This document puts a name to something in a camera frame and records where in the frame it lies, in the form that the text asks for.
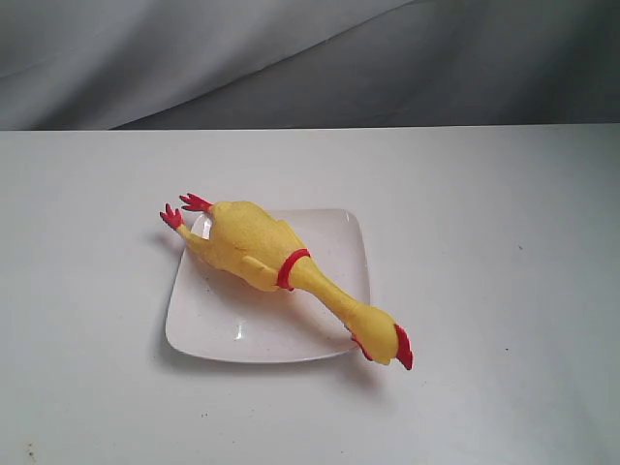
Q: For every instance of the yellow rubber chicken toy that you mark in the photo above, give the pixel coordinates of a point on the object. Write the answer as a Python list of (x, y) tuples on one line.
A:
[(266, 253)]

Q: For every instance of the white square plate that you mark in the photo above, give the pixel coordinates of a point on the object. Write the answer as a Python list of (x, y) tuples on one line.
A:
[(215, 315)]

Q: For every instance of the grey backdrop cloth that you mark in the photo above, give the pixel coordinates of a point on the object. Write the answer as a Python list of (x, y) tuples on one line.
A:
[(155, 65)]

